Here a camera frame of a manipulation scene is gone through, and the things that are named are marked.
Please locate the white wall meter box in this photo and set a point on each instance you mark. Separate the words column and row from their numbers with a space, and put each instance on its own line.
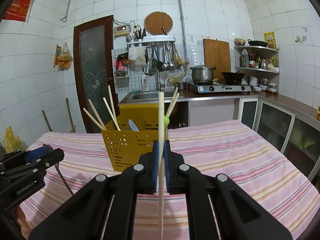
column 121, row 31

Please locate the yellow plastic bag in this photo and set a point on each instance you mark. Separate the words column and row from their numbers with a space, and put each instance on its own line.
column 12, row 141

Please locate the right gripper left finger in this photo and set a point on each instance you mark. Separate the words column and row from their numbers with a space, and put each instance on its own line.
column 105, row 207

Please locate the kitchen counter with cabinets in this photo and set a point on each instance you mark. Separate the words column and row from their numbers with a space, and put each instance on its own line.
column 289, row 125

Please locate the round wooden cutting board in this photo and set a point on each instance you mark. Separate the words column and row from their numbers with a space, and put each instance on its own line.
column 158, row 23

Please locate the rectangular wooden cutting board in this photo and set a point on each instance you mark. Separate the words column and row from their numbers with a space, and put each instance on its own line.
column 217, row 57

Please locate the yellow wall poster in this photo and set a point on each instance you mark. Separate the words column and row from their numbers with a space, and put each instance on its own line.
column 270, row 39

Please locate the black pan on shelf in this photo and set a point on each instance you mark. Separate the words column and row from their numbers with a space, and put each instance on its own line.
column 257, row 43

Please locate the stainless steel pot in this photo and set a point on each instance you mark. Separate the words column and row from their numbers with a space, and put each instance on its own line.
column 202, row 73

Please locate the steel sink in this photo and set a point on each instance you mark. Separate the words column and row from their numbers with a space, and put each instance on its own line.
column 147, row 96

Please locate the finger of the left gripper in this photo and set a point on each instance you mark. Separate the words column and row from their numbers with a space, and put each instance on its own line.
column 37, row 153
column 50, row 159

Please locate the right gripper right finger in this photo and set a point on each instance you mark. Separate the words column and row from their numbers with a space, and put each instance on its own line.
column 217, row 207

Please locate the brown wooden spoon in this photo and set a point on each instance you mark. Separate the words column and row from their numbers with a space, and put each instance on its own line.
column 57, row 167

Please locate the red calendar in niche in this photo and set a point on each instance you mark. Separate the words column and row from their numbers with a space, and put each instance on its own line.
column 18, row 10

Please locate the black wok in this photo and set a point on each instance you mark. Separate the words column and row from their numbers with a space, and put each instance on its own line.
column 233, row 78

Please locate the white corner shelf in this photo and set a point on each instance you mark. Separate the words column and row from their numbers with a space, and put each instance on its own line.
column 259, row 62

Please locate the steel faucet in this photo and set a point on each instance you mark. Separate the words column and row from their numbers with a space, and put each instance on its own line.
column 151, row 69

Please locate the wall utensil rack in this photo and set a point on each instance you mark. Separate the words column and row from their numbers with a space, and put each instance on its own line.
column 161, row 47

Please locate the green handled metal fork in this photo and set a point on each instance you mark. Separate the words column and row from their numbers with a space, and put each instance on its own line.
column 166, row 121

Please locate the steel gas stove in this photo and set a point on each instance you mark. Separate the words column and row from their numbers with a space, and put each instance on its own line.
column 210, row 88

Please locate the yellow perforated utensil holder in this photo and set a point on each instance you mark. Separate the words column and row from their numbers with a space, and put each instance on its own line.
column 125, row 147

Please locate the dark brown glass door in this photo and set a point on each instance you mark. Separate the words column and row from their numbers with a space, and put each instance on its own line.
column 93, row 69

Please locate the hanging orange bag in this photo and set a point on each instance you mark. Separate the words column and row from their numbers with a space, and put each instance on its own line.
column 63, row 58

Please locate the light blue plastic spoon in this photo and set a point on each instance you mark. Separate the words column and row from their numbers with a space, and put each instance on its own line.
column 133, row 126

